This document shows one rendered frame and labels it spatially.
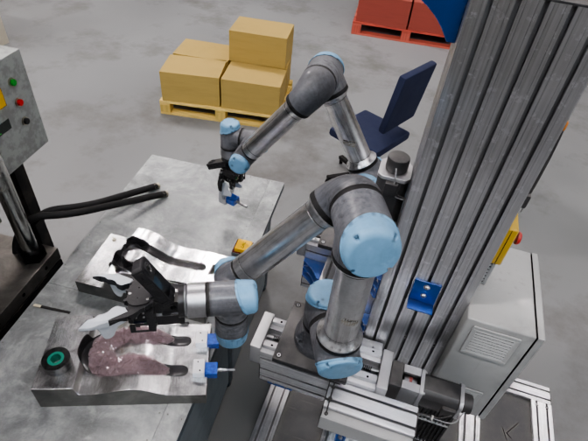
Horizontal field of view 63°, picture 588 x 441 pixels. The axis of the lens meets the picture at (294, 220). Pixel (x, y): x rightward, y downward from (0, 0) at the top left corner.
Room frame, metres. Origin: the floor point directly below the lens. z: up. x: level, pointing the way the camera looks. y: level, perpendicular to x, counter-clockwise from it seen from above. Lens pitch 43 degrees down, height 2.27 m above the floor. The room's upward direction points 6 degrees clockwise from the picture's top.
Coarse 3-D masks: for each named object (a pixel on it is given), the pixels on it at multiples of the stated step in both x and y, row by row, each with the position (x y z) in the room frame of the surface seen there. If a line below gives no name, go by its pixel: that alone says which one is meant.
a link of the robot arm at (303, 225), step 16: (352, 176) 0.79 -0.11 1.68; (320, 192) 0.79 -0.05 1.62; (336, 192) 0.75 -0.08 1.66; (304, 208) 0.79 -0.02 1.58; (320, 208) 0.77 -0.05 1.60; (288, 224) 0.78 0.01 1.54; (304, 224) 0.76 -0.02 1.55; (320, 224) 0.76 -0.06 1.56; (272, 240) 0.76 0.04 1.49; (288, 240) 0.75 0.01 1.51; (304, 240) 0.76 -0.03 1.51; (240, 256) 0.77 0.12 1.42; (256, 256) 0.75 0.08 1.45; (272, 256) 0.74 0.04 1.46; (224, 272) 0.75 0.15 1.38; (240, 272) 0.74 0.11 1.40; (256, 272) 0.74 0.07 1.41
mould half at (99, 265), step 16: (160, 240) 1.27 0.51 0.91; (96, 256) 1.19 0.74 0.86; (112, 256) 1.20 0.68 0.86; (128, 256) 1.15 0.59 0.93; (176, 256) 1.22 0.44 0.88; (192, 256) 1.23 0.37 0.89; (208, 256) 1.23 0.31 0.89; (224, 256) 1.24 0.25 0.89; (96, 272) 1.12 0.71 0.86; (112, 272) 1.07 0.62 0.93; (128, 272) 1.08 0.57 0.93; (160, 272) 1.13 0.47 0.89; (176, 272) 1.14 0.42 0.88; (192, 272) 1.15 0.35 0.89; (80, 288) 1.07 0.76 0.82; (96, 288) 1.06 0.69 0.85
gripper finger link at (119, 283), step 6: (96, 276) 0.64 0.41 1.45; (102, 276) 0.64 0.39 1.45; (108, 276) 0.64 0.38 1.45; (114, 276) 0.64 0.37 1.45; (120, 276) 0.64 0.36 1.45; (126, 276) 0.64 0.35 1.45; (108, 282) 0.63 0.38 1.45; (114, 282) 0.63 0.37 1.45; (120, 282) 0.63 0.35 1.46; (126, 282) 0.63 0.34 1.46; (114, 288) 0.64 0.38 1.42; (120, 288) 0.62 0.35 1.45; (126, 288) 0.62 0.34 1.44; (120, 294) 0.63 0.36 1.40
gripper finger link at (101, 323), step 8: (112, 312) 0.54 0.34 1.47; (120, 312) 0.54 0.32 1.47; (88, 320) 0.52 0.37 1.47; (96, 320) 0.52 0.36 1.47; (104, 320) 0.52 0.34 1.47; (80, 328) 0.50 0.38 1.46; (88, 328) 0.50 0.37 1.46; (96, 328) 0.51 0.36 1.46; (104, 328) 0.52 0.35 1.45; (112, 328) 0.53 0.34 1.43; (104, 336) 0.51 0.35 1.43; (112, 336) 0.52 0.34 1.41
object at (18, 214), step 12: (0, 156) 1.23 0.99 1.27; (0, 168) 1.21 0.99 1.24; (0, 180) 1.20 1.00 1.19; (0, 192) 1.20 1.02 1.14; (12, 192) 1.22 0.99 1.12; (12, 204) 1.21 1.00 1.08; (12, 216) 1.20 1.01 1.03; (24, 216) 1.23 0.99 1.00; (12, 228) 1.20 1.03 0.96; (24, 228) 1.21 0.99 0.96; (24, 240) 1.20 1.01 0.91; (24, 252) 1.20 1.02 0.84; (36, 252) 1.21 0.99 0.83
